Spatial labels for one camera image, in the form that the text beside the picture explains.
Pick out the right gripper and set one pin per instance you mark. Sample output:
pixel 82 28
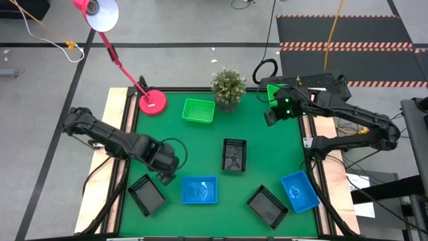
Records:
pixel 286 105

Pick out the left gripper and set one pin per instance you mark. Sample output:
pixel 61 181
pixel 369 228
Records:
pixel 160 155

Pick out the black plastic basket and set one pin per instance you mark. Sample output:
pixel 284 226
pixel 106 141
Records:
pixel 147 195
pixel 267 207
pixel 234 155

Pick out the blue plastic basket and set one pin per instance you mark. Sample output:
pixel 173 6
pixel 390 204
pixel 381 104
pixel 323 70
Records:
pixel 300 192
pixel 199 189

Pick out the green plastic basket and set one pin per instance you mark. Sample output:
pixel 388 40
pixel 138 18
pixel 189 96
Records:
pixel 198 111

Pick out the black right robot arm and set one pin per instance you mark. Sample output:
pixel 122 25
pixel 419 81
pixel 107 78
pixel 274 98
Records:
pixel 351 117

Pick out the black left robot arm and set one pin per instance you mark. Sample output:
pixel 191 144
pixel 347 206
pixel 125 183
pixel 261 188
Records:
pixel 100 134

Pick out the artificial plant in striped pot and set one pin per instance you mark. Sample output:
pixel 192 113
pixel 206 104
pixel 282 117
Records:
pixel 228 85

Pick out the red desk lamp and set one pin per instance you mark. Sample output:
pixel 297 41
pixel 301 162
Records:
pixel 152 103

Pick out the plywood side board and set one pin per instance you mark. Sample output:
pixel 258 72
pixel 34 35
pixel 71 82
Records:
pixel 110 100
pixel 334 187

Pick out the black hazard-striped floor mat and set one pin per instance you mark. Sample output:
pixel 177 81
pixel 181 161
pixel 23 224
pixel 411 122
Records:
pixel 351 30

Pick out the white paper sheet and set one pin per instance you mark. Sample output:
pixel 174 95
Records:
pixel 362 201

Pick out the black bar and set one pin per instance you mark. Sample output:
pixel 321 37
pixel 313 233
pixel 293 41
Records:
pixel 391 189

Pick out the grey equipment stand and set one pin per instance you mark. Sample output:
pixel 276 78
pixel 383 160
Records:
pixel 416 140

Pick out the grey cylinder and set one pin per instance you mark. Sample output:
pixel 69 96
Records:
pixel 8 73

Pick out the black case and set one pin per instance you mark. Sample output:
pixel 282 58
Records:
pixel 23 8

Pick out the metal corner bracket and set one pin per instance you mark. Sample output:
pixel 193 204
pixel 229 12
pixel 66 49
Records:
pixel 308 143

